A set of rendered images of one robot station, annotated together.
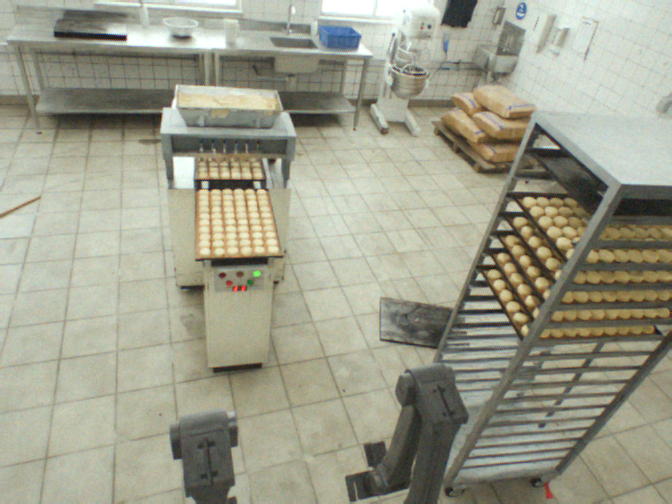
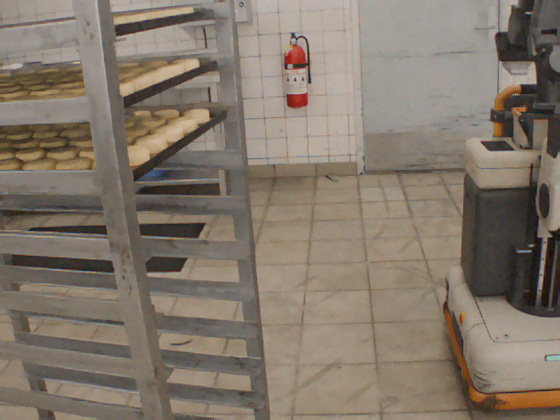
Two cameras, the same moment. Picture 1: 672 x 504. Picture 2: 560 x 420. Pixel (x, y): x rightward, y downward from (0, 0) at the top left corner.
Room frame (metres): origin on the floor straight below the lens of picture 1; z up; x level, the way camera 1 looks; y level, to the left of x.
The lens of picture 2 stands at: (2.12, -0.09, 1.35)
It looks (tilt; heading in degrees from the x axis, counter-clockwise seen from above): 20 degrees down; 210
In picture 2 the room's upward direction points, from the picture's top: 4 degrees counter-clockwise
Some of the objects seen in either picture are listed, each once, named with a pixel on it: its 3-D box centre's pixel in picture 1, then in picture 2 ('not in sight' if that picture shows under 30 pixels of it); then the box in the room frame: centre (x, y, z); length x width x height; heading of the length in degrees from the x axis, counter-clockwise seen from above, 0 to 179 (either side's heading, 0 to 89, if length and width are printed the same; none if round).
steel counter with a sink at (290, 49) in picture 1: (208, 64); not in sight; (5.01, 1.66, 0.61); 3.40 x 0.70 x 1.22; 114
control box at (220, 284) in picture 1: (239, 278); not in sight; (1.69, 0.44, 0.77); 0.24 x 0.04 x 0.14; 109
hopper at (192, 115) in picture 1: (229, 109); not in sight; (2.51, 0.72, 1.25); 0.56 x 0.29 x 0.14; 109
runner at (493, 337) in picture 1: (507, 337); not in sight; (1.68, -0.90, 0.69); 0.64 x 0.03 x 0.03; 105
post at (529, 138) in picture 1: (465, 293); (138, 314); (1.63, -0.60, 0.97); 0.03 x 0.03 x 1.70; 15
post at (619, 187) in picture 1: (508, 377); (240, 197); (1.19, -0.72, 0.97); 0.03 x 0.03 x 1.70; 15
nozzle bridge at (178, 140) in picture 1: (229, 149); not in sight; (2.51, 0.72, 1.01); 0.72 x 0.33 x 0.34; 109
